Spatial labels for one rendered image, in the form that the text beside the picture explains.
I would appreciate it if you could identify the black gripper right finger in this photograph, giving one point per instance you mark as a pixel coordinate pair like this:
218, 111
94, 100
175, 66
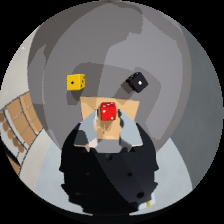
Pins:
136, 139

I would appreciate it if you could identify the tan mat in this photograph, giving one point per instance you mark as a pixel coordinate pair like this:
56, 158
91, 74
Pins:
108, 129

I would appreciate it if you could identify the red die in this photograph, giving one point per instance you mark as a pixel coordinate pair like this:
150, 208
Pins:
108, 111

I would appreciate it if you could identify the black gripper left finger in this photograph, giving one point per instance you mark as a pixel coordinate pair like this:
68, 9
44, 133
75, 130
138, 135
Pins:
81, 138

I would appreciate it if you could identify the black die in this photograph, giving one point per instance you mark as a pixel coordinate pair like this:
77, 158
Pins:
137, 82

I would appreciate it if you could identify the yellow die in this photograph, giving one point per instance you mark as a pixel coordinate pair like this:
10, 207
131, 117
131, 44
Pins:
75, 82

